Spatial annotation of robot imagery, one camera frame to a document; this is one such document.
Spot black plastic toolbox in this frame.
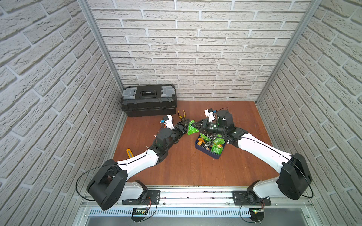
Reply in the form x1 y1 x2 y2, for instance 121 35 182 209
121 84 177 117

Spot aluminium rail frame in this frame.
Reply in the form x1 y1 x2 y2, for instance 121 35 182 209
73 186 322 226

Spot green packet in box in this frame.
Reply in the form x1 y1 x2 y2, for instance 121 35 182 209
211 144 224 155

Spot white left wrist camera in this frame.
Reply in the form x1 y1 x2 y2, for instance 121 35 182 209
161 115 175 130

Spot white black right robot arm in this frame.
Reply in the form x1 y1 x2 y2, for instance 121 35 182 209
192 109 313 204

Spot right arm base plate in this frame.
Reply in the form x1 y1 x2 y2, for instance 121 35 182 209
232 190 272 206

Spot yellow handled pliers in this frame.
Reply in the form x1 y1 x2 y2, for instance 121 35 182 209
177 110 186 121

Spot left controller board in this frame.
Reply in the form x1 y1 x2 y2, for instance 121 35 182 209
131 208 149 223

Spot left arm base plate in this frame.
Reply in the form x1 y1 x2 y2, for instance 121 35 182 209
122 190 161 205

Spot dark blue storage box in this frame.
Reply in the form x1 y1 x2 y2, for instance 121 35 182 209
195 133 226 159

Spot yellow black utility knife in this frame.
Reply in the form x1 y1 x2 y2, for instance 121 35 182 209
126 148 134 159

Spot right controller board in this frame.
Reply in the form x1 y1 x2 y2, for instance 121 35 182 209
249 208 265 223

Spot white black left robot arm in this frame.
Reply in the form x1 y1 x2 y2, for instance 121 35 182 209
87 119 189 211

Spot green cookie packet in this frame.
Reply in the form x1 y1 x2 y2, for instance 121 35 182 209
187 120 199 135

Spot controller board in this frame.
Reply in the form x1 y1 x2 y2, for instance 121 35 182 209
131 208 149 223
249 208 265 223

